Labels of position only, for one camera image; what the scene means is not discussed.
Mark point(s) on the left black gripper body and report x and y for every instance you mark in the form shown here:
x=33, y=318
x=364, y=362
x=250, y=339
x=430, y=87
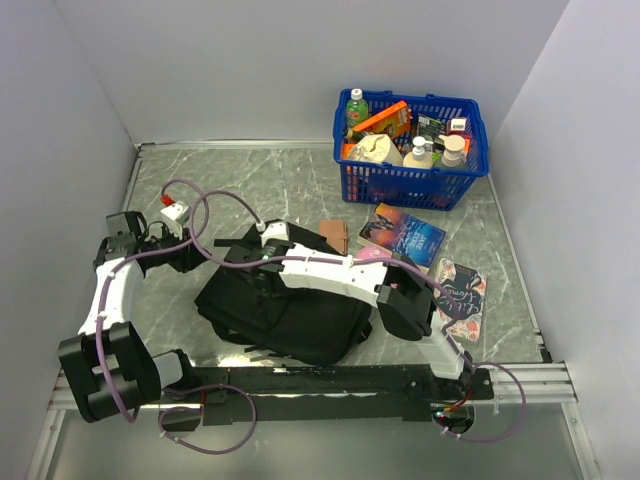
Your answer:
x=177, y=258

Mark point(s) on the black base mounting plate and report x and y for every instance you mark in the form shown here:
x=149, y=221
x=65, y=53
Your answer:
x=409, y=392

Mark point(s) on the orange snack box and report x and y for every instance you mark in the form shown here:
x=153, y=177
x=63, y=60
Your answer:
x=393, y=121

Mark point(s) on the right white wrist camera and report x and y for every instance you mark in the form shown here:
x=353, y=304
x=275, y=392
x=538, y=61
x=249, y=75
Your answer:
x=275, y=230

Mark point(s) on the blue plastic shopping basket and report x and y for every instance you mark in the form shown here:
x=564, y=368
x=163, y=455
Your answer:
x=433, y=189

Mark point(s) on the black student backpack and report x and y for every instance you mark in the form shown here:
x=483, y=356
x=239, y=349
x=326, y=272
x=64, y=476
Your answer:
x=315, y=327

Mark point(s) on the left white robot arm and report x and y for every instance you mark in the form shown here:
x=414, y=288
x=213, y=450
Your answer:
x=107, y=365

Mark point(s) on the dark green packet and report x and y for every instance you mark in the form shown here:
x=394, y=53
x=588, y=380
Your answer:
x=431, y=129

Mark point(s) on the beige cap pump bottle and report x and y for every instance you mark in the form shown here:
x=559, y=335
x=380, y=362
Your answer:
x=453, y=156

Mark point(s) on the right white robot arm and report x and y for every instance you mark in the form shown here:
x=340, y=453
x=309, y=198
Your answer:
x=401, y=292

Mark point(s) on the white pump lotion bottle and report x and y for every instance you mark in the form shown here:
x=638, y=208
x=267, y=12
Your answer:
x=421, y=154

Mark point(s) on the aluminium rail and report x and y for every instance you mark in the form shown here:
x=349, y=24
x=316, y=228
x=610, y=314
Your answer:
x=542, y=383

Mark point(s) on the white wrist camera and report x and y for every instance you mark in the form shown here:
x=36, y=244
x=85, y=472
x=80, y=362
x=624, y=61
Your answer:
x=175, y=215
x=275, y=230

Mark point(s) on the blue sunset cover book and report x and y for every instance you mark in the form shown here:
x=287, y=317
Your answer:
x=394, y=231

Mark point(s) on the beige crumpled paper bag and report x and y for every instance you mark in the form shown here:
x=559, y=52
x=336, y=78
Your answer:
x=378, y=149

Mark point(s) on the green drink bottle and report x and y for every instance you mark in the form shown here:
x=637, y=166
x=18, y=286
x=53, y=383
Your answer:
x=357, y=110

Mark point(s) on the pink cartoon pencil case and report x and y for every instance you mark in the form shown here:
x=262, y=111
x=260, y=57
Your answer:
x=371, y=254

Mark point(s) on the floral cover book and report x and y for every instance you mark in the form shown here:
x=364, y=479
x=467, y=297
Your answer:
x=468, y=287

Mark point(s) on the small white red box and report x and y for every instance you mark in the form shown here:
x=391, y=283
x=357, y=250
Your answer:
x=457, y=126

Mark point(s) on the brown leather wallet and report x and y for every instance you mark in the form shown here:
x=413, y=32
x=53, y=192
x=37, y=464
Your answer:
x=336, y=233

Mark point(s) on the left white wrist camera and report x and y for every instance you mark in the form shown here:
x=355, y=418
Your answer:
x=175, y=215

